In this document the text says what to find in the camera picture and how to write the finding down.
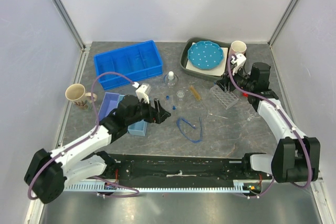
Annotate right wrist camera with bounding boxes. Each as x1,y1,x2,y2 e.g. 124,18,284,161
230,52,246,75

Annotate blue divided plastic bin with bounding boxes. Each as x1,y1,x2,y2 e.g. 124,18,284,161
93,40,163,81

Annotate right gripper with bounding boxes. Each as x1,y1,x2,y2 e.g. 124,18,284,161
214,63,255,93

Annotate light blue box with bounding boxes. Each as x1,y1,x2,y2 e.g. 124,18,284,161
128,121,148,136
115,94,124,108

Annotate purple small box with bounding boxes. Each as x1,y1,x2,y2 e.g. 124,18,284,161
98,92,120,122

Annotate white square plate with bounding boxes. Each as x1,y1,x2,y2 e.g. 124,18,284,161
185,47,228,77

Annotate dropper bottle white cap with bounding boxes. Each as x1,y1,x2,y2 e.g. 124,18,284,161
164,71,178,87

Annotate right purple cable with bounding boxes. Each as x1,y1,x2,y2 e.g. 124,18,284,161
227,55,313,201

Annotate clear safety goggles blue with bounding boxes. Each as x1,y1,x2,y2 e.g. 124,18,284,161
176,117,203,144

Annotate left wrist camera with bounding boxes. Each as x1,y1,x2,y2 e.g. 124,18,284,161
135,83,151,104

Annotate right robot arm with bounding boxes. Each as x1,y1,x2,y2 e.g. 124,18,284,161
217,62,320,185

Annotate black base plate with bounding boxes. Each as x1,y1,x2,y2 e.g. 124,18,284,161
96,151,272,188

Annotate blue cap test tube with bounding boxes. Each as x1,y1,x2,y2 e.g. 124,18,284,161
170,95,176,116
165,95,170,107

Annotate pink mug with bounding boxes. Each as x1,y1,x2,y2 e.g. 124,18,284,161
228,40,247,57

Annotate grey oval tray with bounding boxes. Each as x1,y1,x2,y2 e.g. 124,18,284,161
181,37,231,82

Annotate blue dotted plate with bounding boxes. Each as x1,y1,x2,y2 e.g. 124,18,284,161
187,40,224,70

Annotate light blue right box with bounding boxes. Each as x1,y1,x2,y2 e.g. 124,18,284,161
128,121,148,136

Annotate small glass beaker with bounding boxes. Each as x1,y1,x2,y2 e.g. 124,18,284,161
176,90,185,101

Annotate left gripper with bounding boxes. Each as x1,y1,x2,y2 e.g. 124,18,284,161
127,95,171,125

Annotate clear test tube rack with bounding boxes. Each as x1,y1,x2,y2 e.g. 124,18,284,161
210,85,239,110

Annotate beige floral mug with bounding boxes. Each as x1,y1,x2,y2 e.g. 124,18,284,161
65,83,97,110

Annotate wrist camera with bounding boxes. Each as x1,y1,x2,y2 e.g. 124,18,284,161
135,83,151,104
230,52,246,75

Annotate light blue cable duct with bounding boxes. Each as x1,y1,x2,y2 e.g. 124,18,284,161
64,180,256,193

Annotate light blue middle box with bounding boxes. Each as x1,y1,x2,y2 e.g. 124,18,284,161
115,94,124,108

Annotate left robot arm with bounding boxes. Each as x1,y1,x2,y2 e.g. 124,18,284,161
24,95,171,204

